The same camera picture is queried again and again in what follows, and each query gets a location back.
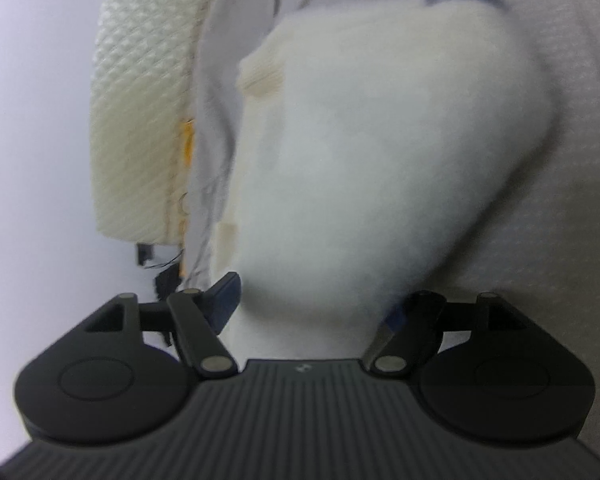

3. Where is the black bag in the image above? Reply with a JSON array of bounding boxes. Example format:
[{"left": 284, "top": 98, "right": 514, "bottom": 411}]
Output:
[{"left": 154, "top": 263, "right": 182, "bottom": 301}]

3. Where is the cream quilted headboard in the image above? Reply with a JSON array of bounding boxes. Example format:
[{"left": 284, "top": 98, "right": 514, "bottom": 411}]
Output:
[{"left": 90, "top": 0, "right": 211, "bottom": 245}]

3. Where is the grey bed sheet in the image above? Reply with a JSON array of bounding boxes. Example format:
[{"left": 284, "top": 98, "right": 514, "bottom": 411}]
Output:
[{"left": 184, "top": 0, "right": 600, "bottom": 453}]

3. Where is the black charger cable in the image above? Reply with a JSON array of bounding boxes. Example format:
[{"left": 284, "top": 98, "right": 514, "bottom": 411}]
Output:
[{"left": 142, "top": 248, "right": 185, "bottom": 269}]

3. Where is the black wall socket charger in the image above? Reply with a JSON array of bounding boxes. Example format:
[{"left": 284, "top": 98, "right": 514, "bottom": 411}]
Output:
[{"left": 135, "top": 244, "right": 154, "bottom": 268}]

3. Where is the yellow mattress edge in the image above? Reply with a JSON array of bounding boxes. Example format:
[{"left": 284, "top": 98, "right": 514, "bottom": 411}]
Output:
[{"left": 178, "top": 118, "right": 195, "bottom": 280}]

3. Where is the white fluffy fleece garment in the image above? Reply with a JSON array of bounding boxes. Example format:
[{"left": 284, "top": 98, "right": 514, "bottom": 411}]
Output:
[{"left": 212, "top": 0, "right": 553, "bottom": 362}]

